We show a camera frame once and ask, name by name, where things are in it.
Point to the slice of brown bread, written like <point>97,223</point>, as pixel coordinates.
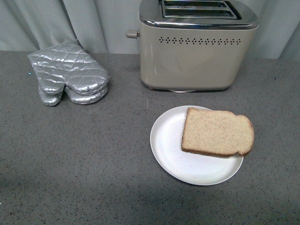
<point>217,133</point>

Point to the white round plate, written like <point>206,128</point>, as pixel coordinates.
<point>195,169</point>

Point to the silver quilted oven mitt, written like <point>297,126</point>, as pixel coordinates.
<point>53,100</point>
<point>68,65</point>

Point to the beige two-slot toaster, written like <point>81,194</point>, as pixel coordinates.
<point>190,45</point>

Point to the lower silver quilted oven mitt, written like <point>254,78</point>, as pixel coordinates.
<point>53,100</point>

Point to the upper silver quilted oven mitt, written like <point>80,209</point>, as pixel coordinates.
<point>68,65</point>

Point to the grey pleated curtain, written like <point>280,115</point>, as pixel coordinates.
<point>100,26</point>

